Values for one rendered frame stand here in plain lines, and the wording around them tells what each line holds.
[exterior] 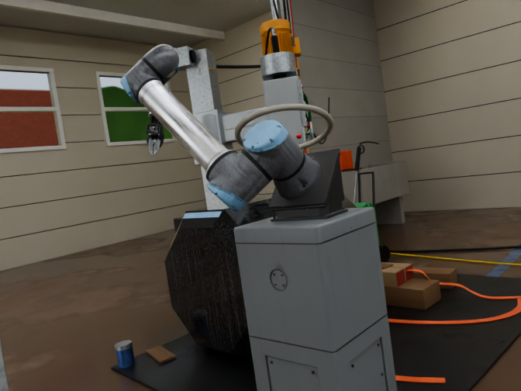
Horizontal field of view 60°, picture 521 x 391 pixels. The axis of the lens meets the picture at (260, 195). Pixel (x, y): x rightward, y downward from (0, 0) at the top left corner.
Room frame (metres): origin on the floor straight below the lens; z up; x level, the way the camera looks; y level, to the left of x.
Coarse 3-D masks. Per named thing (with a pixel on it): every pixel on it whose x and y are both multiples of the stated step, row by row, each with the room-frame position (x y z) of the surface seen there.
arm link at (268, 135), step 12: (252, 132) 1.61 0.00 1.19; (264, 132) 1.57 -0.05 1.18; (276, 132) 1.54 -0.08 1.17; (252, 144) 1.56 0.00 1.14; (264, 144) 1.53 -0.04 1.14; (276, 144) 1.54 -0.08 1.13; (288, 144) 1.58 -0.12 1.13; (252, 156) 1.56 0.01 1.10; (264, 156) 1.56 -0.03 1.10; (276, 156) 1.56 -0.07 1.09; (288, 156) 1.58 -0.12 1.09; (300, 156) 1.63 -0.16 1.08; (264, 168) 1.56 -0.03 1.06; (276, 168) 1.58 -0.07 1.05; (288, 168) 1.61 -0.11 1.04
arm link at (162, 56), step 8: (160, 48) 1.84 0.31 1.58; (168, 48) 1.86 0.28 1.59; (144, 56) 1.82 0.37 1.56; (152, 56) 1.81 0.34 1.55; (160, 56) 1.82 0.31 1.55; (168, 56) 1.84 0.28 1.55; (176, 56) 1.88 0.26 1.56; (152, 64) 1.80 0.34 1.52; (160, 64) 1.81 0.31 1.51; (168, 64) 1.84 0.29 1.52; (176, 64) 1.89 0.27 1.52; (160, 72) 1.82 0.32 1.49; (168, 72) 1.85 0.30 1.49; (176, 72) 2.42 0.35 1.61; (168, 80) 2.42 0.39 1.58
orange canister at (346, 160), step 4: (340, 152) 6.02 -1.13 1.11; (344, 152) 6.08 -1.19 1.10; (348, 152) 6.15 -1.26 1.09; (340, 156) 6.01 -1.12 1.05; (344, 156) 6.07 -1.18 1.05; (348, 156) 6.14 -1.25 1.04; (340, 160) 6.01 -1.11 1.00; (344, 160) 6.06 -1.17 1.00; (348, 160) 6.13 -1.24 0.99; (352, 160) 6.20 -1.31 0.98; (340, 164) 6.01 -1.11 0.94; (344, 164) 6.04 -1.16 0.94; (348, 164) 6.12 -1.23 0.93; (352, 164) 6.19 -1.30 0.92; (340, 168) 6.02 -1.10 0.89; (344, 168) 6.04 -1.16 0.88; (348, 168) 6.12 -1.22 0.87; (352, 168) 6.21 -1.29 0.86; (360, 168) 6.27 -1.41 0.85
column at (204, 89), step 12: (204, 60) 3.65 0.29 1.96; (192, 72) 3.69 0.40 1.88; (204, 72) 3.66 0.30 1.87; (216, 72) 3.82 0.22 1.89; (192, 84) 3.69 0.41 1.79; (204, 84) 3.66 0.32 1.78; (216, 84) 3.78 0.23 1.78; (192, 96) 3.69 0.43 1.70; (204, 96) 3.67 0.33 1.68; (216, 96) 3.74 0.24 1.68; (192, 108) 3.70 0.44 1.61; (204, 108) 3.67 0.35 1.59; (216, 108) 3.70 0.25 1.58; (204, 180) 3.70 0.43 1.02; (216, 204) 3.68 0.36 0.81
